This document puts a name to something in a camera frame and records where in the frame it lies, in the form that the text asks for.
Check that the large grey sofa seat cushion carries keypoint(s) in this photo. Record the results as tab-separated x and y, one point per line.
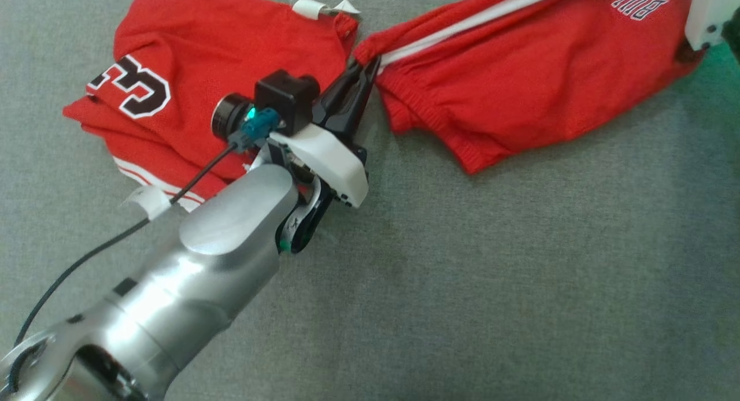
491	274

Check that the red jersey with number print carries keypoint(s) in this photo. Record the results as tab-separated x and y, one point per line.
231	48

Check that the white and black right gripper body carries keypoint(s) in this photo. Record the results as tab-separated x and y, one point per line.
708	14

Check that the red shorts with white stripe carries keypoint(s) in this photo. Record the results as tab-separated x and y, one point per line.
520	89

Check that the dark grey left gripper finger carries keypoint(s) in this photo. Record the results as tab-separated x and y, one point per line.
338	97
358	115

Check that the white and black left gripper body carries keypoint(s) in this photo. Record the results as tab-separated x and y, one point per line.
329	158

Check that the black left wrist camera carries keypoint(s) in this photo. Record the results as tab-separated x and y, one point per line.
286	97

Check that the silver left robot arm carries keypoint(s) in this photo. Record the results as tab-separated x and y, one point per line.
219	233

